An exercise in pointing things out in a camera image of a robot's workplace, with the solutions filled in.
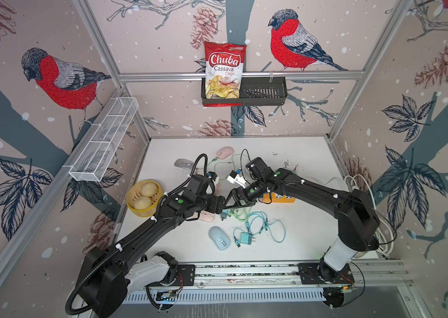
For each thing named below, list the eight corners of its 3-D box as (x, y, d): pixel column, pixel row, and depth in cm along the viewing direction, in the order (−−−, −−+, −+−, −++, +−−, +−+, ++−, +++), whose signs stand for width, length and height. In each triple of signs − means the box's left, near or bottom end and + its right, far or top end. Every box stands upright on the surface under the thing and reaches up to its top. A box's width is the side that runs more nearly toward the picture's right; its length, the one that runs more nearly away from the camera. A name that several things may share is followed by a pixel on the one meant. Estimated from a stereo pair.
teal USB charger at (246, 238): (239, 242, 83) (239, 240, 81) (240, 233, 85) (241, 231, 83) (254, 246, 82) (255, 244, 80) (255, 236, 84) (256, 235, 83)
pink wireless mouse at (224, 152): (221, 161, 112) (221, 158, 110) (214, 154, 116) (214, 151, 114) (235, 153, 116) (235, 150, 114) (228, 146, 120) (227, 143, 118)
